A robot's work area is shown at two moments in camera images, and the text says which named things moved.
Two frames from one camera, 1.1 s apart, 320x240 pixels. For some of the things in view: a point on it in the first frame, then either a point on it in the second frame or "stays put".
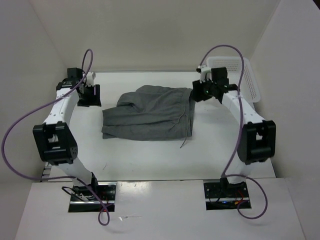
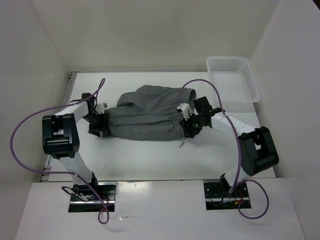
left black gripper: x=95 y=100 to x=103 y=126
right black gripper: x=198 y=95 to x=189 y=131
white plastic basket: x=249 y=88 stays put
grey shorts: x=151 y=113 stays put
